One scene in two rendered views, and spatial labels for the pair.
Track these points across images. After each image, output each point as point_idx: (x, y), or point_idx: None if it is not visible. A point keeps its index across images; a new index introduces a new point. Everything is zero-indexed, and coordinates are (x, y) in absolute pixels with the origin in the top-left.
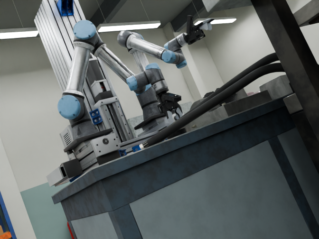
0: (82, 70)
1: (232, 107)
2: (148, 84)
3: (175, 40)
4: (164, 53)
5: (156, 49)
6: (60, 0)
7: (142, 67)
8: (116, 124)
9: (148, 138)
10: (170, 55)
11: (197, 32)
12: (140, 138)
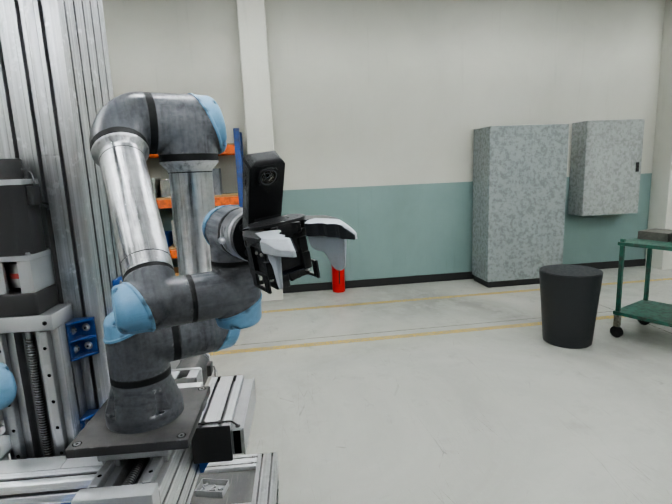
0: None
1: None
2: None
3: (217, 228)
4: (111, 291)
5: (120, 246)
6: None
7: (176, 235)
8: (33, 389)
9: (58, 496)
10: (116, 317)
11: (262, 262)
12: (28, 492)
